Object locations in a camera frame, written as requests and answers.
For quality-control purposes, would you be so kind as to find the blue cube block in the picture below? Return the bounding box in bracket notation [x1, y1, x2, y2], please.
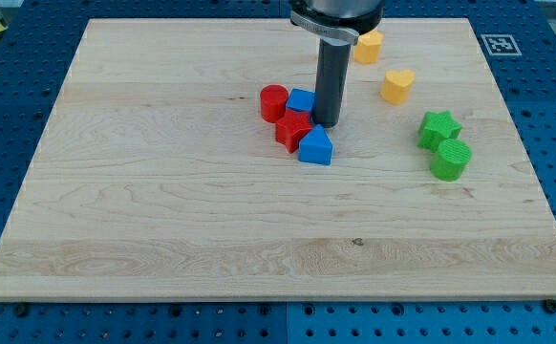
[286, 88, 315, 113]

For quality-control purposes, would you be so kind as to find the green cylinder block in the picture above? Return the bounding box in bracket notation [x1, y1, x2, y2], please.
[430, 139, 472, 182]

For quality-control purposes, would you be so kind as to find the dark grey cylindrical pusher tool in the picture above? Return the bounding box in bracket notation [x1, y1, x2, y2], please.
[312, 39, 351, 128]

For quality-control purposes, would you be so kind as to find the red cylinder block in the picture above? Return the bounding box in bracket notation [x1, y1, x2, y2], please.
[260, 84, 289, 123]

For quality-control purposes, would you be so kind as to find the yellow pentagon block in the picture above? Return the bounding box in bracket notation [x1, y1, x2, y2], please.
[353, 31, 384, 64]

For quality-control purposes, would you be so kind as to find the green star block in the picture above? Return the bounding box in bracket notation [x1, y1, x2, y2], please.
[417, 111, 462, 152]

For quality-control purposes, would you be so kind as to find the white fiducial marker tag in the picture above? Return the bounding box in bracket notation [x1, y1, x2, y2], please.
[481, 33, 522, 56]

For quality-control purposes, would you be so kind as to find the red star block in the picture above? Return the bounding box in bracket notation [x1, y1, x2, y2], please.
[275, 108, 312, 153]

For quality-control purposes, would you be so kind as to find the yellow heart block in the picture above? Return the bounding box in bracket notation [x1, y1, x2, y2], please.
[380, 69, 416, 105]

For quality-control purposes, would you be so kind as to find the wooden board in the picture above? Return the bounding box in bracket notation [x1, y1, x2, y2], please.
[0, 18, 556, 303]

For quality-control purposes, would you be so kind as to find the blue triangular house block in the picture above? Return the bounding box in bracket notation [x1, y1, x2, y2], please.
[298, 124, 333, 165]

